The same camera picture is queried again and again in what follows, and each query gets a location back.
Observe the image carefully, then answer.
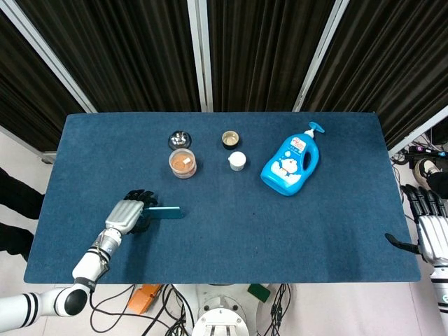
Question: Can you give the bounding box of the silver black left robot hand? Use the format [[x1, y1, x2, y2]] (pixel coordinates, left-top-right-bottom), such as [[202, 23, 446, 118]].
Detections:
[[104, 188, 160, 235]]

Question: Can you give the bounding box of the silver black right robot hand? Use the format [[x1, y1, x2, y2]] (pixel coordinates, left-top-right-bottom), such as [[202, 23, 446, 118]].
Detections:
[[384, 184, 448, 264]]

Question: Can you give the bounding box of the teal card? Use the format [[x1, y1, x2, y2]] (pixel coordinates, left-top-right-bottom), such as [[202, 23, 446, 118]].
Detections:
[[143, 205, 185, 221]]

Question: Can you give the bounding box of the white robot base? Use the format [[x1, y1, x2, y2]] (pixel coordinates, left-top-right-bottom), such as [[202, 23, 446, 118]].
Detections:
[[191, 283, 260, 336]]

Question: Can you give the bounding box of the dark green rectangular block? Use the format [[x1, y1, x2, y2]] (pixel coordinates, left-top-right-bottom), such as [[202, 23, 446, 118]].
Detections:
[[247, 283, 271, 303]]

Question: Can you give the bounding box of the white and black shoe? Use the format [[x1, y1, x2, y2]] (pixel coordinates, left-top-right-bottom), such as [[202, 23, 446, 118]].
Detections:
[[414, 157, 440, 183]]

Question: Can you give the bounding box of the clear jar of rubber bands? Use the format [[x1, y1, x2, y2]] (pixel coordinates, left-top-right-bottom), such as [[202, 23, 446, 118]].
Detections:
[[168, 148, 197, 179]]

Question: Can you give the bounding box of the black power strip with plugs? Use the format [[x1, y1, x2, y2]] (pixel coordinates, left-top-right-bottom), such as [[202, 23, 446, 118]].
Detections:
[[405, 143, 448, 159]]

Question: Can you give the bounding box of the orange device on floor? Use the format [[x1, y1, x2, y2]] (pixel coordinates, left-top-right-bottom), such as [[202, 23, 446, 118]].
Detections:
[[127, 283, 164, 314]]

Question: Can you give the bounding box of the blue table cloth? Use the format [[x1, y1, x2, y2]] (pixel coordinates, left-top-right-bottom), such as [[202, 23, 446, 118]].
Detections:
[[23, 111, 421, 285]]

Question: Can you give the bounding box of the person leg in black trousers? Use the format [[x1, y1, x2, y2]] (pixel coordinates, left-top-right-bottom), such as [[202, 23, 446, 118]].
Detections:
[[0, 222, 35, 262], [0, 167, 46, 221]]

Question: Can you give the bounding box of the small white lidded jar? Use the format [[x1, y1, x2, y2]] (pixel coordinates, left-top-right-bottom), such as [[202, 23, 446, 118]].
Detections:
[[227, 150, 247, 172]]

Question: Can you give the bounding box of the black cup with beige inside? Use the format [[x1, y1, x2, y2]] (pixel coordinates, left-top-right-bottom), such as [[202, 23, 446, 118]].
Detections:
[[221, 130, 242, 151]]

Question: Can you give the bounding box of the dark pleated curtain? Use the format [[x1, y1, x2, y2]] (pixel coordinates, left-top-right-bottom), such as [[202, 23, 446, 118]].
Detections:
[[15, 0, 202, 113], [0, 10, 85, 152], [206, 0, 337, 113], [302, 0, 448, 151]]

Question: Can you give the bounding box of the blue cartoon detergent pump bottle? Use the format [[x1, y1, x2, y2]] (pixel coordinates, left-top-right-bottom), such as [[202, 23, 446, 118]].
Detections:
[[260, 121, 326, 197]]

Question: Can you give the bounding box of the white frame post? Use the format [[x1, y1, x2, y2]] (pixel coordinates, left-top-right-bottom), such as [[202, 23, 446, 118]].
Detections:
[[187, 0, 214, 113], [292, 0, 351, 113], [387, 104, 448, 157], [0, 0, 98, 113]]

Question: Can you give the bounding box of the black cable bundle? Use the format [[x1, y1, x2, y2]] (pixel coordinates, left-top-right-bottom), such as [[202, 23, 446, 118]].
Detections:
[[262, 283, 295, 336]]

